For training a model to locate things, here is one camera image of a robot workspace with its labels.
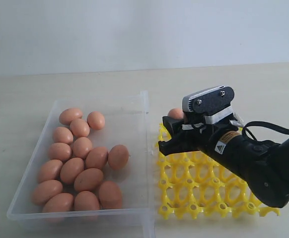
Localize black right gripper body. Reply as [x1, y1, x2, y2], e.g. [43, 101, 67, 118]
[176, 112, 244, 159]

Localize brown egg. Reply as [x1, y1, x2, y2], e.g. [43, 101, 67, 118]
[48, 142, 72, 162]
[167, 108, 184, 120]
[74, 191, 100, 211]
[98, 181, 122, 209]
[60, 157, 84, 184]
[85, 146, 108, 170]
[59, 108, 83, 125]
[31, 179, 63, 205]
[87, 111, 105, 130]
[73, 168, 104, 192]
[37, 160, 63, 183]
[72, 137, 93, 160]

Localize brown egg bin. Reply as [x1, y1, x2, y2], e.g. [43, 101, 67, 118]
[108, 144, 129, 171]

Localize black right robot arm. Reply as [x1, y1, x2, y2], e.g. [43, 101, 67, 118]
[158, 114, 289, 208]

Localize yellow plastic egg tray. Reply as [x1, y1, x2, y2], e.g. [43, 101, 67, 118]
[153, 122, 282, 221]

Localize clear plastic bin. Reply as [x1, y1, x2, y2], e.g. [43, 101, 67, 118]
[7, 91, 155, 238]

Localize brown egg second row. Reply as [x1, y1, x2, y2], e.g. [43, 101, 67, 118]
[70, 119, 90, 137]

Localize brown egg third row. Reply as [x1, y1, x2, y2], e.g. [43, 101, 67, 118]
[52, 127, 73, 145]

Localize brown egg front corner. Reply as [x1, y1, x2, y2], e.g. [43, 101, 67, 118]
[42, 193, 74, 213]

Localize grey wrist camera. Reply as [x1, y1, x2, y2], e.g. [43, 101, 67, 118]
[182, 85, 235, 125]

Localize black camera cable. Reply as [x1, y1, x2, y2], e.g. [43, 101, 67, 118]
[241, 120, 289, 146]

